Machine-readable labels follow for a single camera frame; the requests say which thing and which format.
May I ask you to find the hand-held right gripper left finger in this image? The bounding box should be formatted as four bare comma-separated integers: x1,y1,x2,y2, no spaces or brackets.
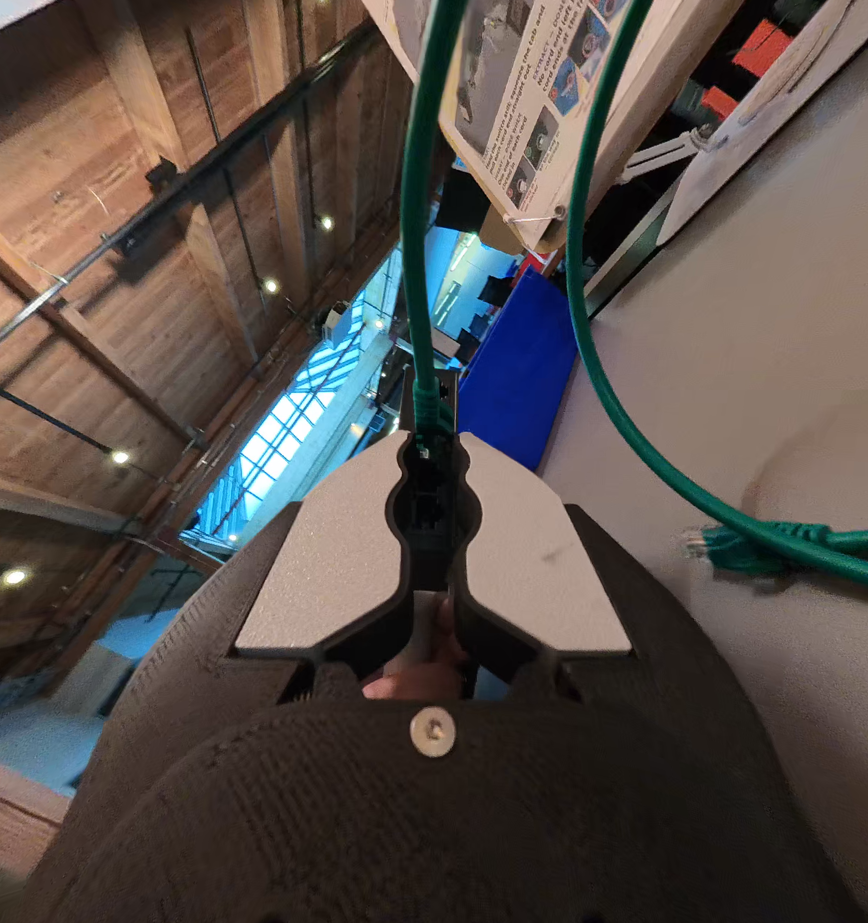
232,430,415,679

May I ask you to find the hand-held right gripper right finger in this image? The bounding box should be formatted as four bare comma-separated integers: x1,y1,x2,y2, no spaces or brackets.
450,431,635,685

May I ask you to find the black network switch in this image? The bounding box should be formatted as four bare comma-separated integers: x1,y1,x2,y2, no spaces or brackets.
387,364,482,594

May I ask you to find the blue plastic bin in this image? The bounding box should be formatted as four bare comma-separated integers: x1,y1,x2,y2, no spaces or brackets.
457,267,581,473

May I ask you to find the green ethernet cable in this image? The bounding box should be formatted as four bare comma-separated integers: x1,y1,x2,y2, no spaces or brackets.
398,0,868,581

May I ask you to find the person's left hand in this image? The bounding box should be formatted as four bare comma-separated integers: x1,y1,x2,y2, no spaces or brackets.
362,595,471,700

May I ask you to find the skylight window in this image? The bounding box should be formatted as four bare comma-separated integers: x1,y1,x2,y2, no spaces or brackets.
182,252,406,542

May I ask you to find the printed instruction board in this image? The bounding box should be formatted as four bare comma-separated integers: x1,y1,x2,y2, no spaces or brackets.
365,0,745,253

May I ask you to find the white board stand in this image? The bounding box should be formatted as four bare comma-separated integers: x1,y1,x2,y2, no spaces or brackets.
618,0,868,246

